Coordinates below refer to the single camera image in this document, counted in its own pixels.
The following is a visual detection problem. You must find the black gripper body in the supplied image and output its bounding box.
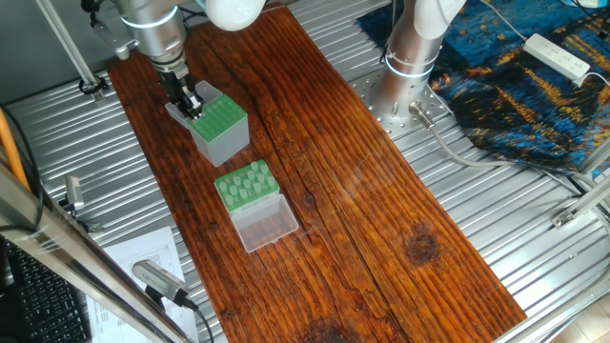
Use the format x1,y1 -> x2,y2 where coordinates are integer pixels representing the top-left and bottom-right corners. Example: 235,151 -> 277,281
159,64 -> 197,97

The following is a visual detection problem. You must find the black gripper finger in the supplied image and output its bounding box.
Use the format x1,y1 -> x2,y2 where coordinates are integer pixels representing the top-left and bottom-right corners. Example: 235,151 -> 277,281
187,83 -> 208,116
172,90 -> 195,118

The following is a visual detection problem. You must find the tall green pipette tip holder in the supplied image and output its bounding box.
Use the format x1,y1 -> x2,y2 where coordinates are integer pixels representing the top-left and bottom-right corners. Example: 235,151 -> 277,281
164,89 -> 251,168

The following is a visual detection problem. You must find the silver pole with clamp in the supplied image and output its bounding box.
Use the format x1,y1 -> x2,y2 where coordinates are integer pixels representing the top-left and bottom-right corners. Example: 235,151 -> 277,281
36,0 -> 111,96

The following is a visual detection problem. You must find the printed white paper sheet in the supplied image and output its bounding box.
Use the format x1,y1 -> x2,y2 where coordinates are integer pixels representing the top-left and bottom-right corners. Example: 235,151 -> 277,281
91,224 -> 206,343

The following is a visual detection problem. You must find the yellow pole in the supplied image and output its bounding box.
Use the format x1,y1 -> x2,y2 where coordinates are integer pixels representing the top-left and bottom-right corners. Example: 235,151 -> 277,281
0,103 -> 31,192

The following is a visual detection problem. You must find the brown wooden board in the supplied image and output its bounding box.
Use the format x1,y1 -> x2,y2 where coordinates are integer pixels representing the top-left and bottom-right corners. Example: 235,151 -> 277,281
105,8 -> 528,343

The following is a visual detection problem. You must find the black keyboard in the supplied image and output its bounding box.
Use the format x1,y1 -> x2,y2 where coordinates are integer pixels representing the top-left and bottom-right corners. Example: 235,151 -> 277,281
0,233 -> 92,343

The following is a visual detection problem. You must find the blue patterned cloth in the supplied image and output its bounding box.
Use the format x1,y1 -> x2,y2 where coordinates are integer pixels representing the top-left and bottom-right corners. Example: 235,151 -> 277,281
357,0 -> 610,177

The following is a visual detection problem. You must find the white power strip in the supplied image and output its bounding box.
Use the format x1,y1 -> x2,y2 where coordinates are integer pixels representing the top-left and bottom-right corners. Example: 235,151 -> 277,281
522,33 -> 592,82

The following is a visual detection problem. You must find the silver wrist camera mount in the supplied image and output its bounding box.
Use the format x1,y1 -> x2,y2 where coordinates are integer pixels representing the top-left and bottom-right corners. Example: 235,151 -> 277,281
91,19 -> 140,61

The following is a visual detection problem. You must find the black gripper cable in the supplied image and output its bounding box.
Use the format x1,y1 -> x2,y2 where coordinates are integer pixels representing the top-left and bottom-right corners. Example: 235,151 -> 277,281
82,0 -> 104,28

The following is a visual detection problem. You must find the small metal corner bracket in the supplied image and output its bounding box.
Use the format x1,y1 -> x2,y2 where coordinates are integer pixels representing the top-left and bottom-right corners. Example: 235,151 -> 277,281
62,174 -> 92,225

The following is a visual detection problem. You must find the silver cylindrical camera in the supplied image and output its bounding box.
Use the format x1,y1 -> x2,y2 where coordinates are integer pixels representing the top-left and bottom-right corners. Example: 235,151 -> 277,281
132,259 -> 199,311

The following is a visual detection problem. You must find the diagonal aluminium frame beam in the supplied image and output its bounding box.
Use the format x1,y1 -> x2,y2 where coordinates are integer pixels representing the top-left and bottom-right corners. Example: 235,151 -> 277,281
0,171 -> 192,343

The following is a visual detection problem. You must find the black camera cable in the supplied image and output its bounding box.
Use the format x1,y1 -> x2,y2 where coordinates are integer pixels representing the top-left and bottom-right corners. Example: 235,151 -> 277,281
176,286 -> 222,343

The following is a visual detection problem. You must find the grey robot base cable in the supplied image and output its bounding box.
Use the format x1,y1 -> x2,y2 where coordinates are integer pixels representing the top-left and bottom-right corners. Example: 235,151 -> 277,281
410,100 -> 610,177

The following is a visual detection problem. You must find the white power strip cable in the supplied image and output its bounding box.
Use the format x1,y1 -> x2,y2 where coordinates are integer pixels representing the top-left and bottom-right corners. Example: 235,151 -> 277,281
474,0 -> 530,44

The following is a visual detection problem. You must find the silver frame bracket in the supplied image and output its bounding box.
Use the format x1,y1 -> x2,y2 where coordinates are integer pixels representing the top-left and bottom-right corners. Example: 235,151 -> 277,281
551,171 -> 610,230

